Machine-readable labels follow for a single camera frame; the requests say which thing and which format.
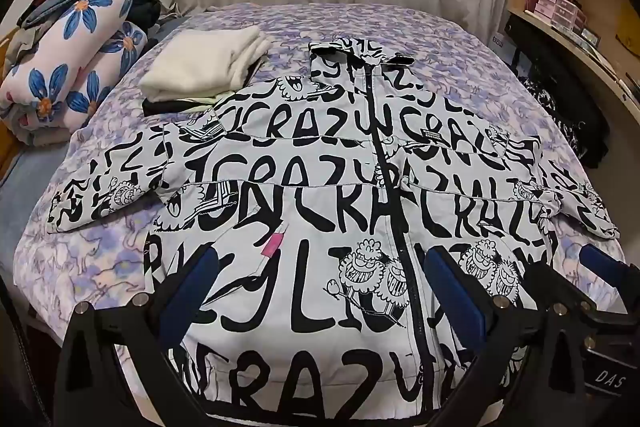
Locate cream folded cloth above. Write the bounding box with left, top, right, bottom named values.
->
left=139, top=25, right=273, bottom=104

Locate blue flower print quilt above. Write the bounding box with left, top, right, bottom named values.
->
left=0, top=0, right=150, bottom=145

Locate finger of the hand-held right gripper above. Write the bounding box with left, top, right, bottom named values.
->
left=520, top=256, right=599, bottom=314
left=578, top=243, right=632, bottom=313

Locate pale green cloth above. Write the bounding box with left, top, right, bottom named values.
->
left=172, top=95, right=226, bottom=108

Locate purple floral bedsheet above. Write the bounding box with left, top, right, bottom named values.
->
left=12, top=2, right=628, bottom=358

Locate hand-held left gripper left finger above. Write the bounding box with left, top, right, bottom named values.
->
left=52, top=249, right=221, bottom=427

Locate white black printed jacket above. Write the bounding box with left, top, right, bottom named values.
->
left=47, top=36, right=621, bottom=427

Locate yellow brown bag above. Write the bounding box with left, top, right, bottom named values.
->
left=615, top=0, right=640, bottom=54

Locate black white patterned cloth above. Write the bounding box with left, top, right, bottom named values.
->
left=520, top=76, right=611, bottom=170

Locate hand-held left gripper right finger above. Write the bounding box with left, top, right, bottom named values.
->
left=424, top=248, right=592, bottom=427

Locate black folded cloth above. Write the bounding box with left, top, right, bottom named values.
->
left=142, top=97, right=221, bottom=118

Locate grey blue blanket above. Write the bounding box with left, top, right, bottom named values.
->
left=0, top=141, right=87, bottom=230

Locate black bundled cloth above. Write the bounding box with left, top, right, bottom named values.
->
left=131, top=0, right=162, bottom=30

